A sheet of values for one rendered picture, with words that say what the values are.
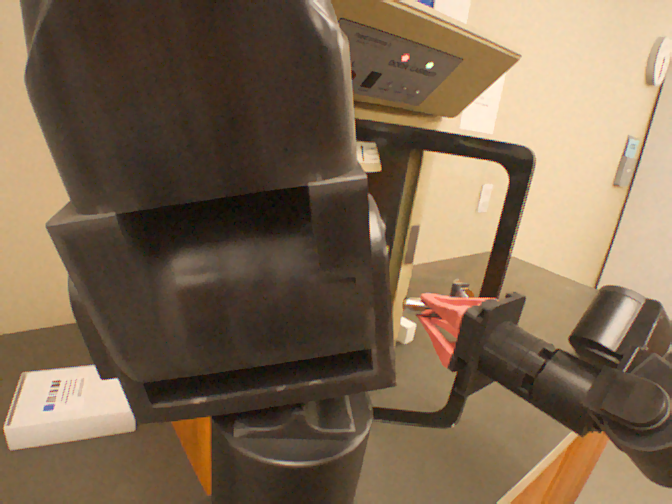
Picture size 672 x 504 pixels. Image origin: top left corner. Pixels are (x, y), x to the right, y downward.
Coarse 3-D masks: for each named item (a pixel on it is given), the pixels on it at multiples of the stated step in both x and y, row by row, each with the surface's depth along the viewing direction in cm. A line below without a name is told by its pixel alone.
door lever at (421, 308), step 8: (464, 288) 48; (456, 296) 49; (464, 296) 48; (472, 296) 49; (408, 304) 44; (416, 304) 44; (424, 304) 44; (408, 312) 44; (416, 312) 44; (424, 312) 44; (432, 312) 44
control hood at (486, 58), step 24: (336, 0) 33; (360, 0) 34; (384, 0) 35; (408, 0) 36; (384, 24) 38; (408, 24) 39; (432, 24) 40; (456, 24) 41; (456, 48) 44; (480, 48) 46; (504, 48) 47; (456, 72) 49; (480, 72) 50; (504, 72) 52; (360, 96) 47; (432, 96) 52; (456, 96) 54
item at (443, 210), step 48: (384, 144) 43; (432, 144) 43; (480, 144) 43; (384, 192) 45; (432, 192) 45; (480, 192) 45; (432, 240) 47; (480, 240) 47; (432, 288) 49; (480, 288) 49; (432, 384) 53
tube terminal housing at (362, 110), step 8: (360, 104) 51; (368, 104) 52; (360, 112) 52; (368, 112) 53; (376, 112) 53; (384, 112) 54; (392, 112) 55; (400, 112) 56; (408, 112) 57; (416, 112) 58; (376, 120) 54; (384, 120) 55; (392, 120) 56; (400, 120) 57; (408, 120) 57; (416, 120) 58; (424, 120) 59; (432, 120) 60; (440, 120) 62; (432, 128) 61
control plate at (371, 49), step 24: (360, 24) 37; (360, 48) 40; (384, 48) 41; (408, 48) 42; (432, 48) 43; (360, 72) 43; (384, 72) 44; (408, 72) 46; (432, 72) 47; (384, 96) 49; (408, 96) 50
